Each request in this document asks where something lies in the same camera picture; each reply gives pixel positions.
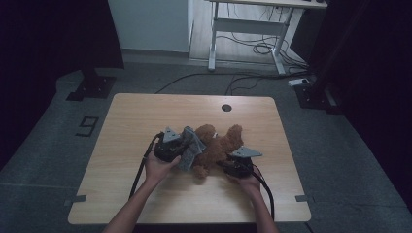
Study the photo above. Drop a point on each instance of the white desk frame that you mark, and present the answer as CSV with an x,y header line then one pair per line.
x,y
246,26

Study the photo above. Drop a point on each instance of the grey cloth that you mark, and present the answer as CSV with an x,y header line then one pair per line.
x,y
191,152

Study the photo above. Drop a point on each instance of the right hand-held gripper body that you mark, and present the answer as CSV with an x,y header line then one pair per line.
x,y
241,165

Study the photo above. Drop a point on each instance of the person's left hand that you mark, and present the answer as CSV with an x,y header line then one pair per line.
x,y
158,170

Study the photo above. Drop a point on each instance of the dark curtain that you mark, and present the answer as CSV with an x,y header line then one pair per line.
x,y
48,48
372,64

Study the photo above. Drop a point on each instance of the white power strip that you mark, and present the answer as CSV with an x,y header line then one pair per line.
x,y
298,82

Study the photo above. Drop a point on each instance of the black stand base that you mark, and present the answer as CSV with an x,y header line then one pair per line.
x,y
94,87
311,97

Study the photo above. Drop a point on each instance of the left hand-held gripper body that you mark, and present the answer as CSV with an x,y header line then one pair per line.
x,y
166,149

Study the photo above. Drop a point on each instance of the grey tape piece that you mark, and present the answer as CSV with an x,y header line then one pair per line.
x,y
302,198
77,199

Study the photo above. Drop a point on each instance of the brown teddy bear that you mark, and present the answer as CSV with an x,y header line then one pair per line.
x,y
217,149

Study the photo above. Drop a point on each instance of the person's right hand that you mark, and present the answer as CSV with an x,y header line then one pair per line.
x,y
249,184

